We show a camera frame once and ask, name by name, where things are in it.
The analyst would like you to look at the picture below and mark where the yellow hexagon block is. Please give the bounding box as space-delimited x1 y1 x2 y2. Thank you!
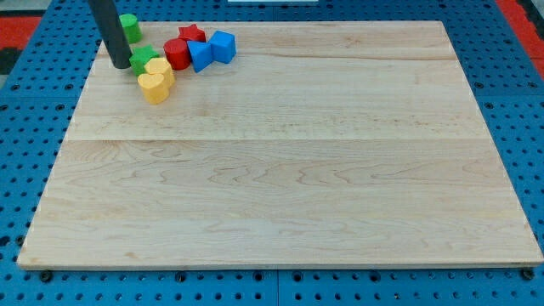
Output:
144 57 175 88

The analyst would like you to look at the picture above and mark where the yellow heart block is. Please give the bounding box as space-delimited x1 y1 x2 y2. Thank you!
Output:
137 73 169 105

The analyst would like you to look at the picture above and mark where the green cylinder block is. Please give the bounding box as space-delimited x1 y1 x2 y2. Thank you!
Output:
119 14 143 44

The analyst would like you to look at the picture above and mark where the blue triangle block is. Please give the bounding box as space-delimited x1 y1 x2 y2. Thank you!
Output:
187 41 213 73

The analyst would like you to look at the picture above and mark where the blue cube block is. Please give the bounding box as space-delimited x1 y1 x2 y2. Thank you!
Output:
208 31 236 64

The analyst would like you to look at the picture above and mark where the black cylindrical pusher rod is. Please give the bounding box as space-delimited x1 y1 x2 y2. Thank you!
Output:
88 0 132 69

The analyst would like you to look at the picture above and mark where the red star block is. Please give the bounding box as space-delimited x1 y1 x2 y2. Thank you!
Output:
178 24 207 43

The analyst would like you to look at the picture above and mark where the light wooden board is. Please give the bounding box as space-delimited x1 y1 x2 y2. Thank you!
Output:
17 21 543 270

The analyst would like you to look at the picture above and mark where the green star block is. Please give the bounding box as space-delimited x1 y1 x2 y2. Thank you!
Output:
129 45 159 77

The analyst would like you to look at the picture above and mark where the red cylinder block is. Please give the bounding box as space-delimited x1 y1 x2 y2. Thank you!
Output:
163 38 191 71

